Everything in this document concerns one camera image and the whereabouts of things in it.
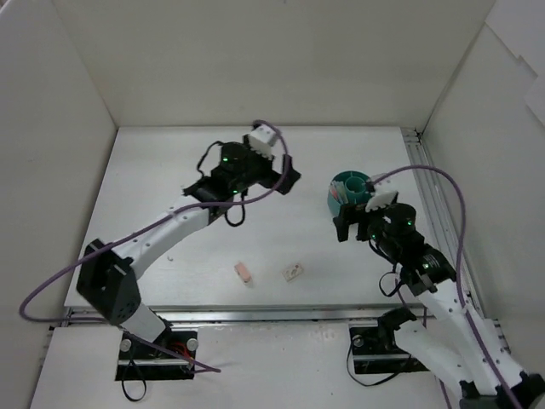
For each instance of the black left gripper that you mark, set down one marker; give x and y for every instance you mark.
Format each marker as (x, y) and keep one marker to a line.
(272, 171)

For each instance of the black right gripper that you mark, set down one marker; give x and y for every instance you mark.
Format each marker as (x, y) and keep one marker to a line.
(355, 219)

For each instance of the teal round desk organizer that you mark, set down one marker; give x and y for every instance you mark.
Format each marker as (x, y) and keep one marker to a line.
(357, 194)

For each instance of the orange yellow highlighter pack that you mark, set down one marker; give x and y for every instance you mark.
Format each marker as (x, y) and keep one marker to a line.
(338, 191)

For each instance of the white patterned eraser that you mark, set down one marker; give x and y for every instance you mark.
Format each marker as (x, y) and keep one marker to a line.
(292, 272)

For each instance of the pink eraser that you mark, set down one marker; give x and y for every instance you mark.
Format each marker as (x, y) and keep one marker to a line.
(243, 273)

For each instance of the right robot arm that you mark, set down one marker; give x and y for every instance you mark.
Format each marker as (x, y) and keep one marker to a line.
(477, 368)

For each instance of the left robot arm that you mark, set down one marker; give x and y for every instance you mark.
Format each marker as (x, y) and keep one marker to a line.
(109, 275)

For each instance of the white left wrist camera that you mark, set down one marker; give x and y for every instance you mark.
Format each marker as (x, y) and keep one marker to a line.
(262, 140)

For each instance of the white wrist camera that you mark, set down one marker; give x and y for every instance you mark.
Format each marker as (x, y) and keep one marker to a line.
(262, 140)
(380, 198)

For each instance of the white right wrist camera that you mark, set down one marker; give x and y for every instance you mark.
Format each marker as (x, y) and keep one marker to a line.
(380, 198)

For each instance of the aluminium frame rail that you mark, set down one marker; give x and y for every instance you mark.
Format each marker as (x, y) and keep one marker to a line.
(432, 187)

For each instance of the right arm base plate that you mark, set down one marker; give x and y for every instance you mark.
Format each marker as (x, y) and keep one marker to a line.
(368, 356)

